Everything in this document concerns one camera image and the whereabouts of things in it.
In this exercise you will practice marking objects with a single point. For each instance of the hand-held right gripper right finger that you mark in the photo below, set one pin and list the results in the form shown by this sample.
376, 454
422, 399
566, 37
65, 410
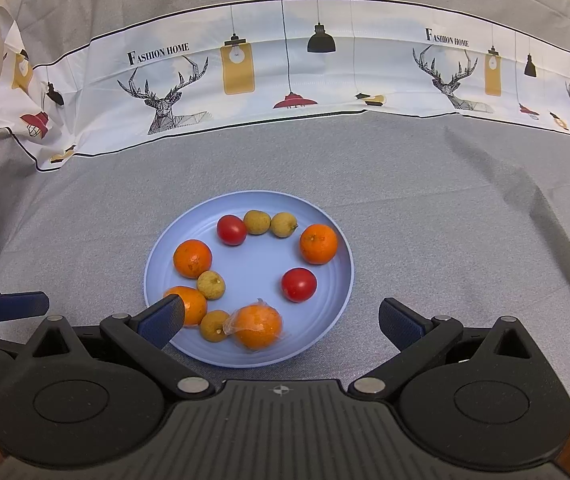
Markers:
400, 325

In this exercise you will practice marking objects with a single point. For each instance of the plastic-wrapped orange mandarin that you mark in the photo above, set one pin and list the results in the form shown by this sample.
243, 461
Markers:
257, 327

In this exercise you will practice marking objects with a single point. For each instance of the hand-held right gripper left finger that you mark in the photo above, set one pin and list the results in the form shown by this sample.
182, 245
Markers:
165, 317

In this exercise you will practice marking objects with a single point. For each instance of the grey printed bed sheet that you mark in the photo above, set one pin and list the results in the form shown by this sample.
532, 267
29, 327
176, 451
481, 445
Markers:
365, 160

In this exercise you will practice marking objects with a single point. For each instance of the yellow-brown longan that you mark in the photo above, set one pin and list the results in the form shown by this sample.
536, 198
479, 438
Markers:
211, 285
215, 325
284, 223
257, 221

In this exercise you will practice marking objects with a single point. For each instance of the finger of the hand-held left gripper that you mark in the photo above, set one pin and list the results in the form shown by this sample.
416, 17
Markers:
20, 305

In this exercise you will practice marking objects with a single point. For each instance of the red cherry tomato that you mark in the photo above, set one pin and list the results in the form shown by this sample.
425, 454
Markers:
231, 230
299, 284

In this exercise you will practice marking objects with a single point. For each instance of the blue plate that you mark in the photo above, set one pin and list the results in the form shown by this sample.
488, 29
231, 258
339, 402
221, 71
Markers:
255, 260

